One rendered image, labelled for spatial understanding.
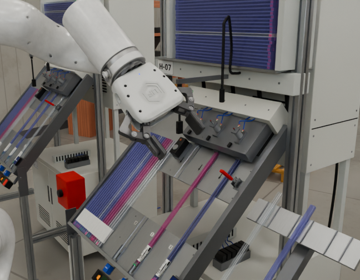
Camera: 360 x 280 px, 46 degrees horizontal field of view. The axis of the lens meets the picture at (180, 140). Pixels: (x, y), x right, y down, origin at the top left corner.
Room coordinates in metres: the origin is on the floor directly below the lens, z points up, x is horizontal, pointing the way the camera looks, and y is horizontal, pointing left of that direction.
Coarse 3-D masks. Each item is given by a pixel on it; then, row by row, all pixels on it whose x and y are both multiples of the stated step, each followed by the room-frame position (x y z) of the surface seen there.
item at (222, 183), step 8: (232, 168) 1.36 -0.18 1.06; (224, 176) 1.35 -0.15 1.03; (224, 184) 1.33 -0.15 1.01; (216, 192) 1.31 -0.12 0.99; (208, 200) 1.30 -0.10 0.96; (200, 216) 1.27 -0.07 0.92; (192, 224) 1.26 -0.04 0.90; (184, 240) 1.23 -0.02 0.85; (176, 248) 1.21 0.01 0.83; (168, 256) 1.20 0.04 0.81
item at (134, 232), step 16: (128, 224) 1.43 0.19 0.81; (144, 224) 1.39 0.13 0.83; (112, 240) 1.41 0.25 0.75; (128, 240) 1.37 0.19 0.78; (144, 240) 1.33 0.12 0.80; (160, 240) 1.29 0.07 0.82; (176, 240) 1.25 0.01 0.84; (112, 256) 1.35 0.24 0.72; (128, 256) 1.31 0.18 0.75; (160, 256) 1.24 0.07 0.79; (176, 256) 1.20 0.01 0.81; (192, 256) 1.17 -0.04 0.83; (128, 272) 1.25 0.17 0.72; (144, 272) 1.22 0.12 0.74; (176, 272) 1.15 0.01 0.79
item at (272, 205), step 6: (276, 198) 1.11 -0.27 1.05; (270, 204) 1.10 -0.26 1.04; (276, 204) 1.10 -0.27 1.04; (270, 210) 1.09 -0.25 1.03; (264, 216) 1.08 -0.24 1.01; (258, 222) 1.07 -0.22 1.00; (264, 222) 1.07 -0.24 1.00; (258, 228) 1.06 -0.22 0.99; (252, 234) 1.05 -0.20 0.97; (246, 240) 1.05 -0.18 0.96; (252, 240) 1.04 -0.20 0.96; (246, 246) 1.03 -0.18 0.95; (240, 252) 1.03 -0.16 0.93; (234, 258) 1.02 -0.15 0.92; (240, 258) 1.01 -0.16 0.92; (234, 264) 1.00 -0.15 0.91; (228, 270) 1.00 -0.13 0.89; (228, 276) 0.99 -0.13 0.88
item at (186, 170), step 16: (160, 128) 1.79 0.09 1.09; (192, 144) 1.59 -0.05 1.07; (176, 160) 1.57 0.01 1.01; (192, 160) 1.52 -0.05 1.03; (208, 160) 1.47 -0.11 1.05; (224, 160) 1.43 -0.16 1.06; (256, 160) 1.35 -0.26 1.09; (176, 176) 1.50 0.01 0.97; (192, 176) 1.45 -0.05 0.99; (208, 176) 1.41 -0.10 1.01; (240, 176) 1.33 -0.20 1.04; (208, 192) 1.35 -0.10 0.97; (224, 192) 1.31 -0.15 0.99
